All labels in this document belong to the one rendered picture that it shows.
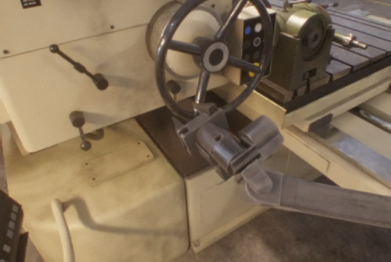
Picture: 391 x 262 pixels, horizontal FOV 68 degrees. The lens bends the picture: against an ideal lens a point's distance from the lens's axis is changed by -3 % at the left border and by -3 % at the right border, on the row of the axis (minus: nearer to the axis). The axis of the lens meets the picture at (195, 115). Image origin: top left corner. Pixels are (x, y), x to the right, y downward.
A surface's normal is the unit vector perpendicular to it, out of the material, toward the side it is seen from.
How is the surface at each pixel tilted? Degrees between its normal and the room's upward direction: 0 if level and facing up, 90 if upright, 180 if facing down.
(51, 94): 90
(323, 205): 38
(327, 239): 0
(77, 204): 0
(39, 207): 0
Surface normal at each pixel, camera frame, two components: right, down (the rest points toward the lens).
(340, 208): 0.03, -0.29
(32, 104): 0.53, 0.47
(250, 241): -0.04, -0.82
